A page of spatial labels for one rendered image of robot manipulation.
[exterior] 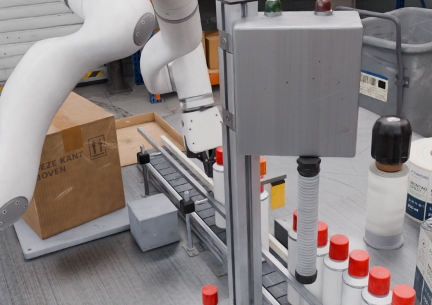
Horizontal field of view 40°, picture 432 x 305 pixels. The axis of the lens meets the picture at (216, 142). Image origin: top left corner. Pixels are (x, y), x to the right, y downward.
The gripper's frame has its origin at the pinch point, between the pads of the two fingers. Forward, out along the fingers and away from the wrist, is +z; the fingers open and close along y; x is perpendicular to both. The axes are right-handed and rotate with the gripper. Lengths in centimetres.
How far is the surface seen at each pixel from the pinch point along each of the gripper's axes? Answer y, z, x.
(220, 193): -2.5, 4.6, -9.2
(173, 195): -5.9, 6.7, 15.9
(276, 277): -1.0, 21.7, -26.0
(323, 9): -5, -28, -66
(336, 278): -2, 16, -51
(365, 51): 161, -19, 136
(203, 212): -3.0, 10.7, 3.6
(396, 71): 167, -5, 120
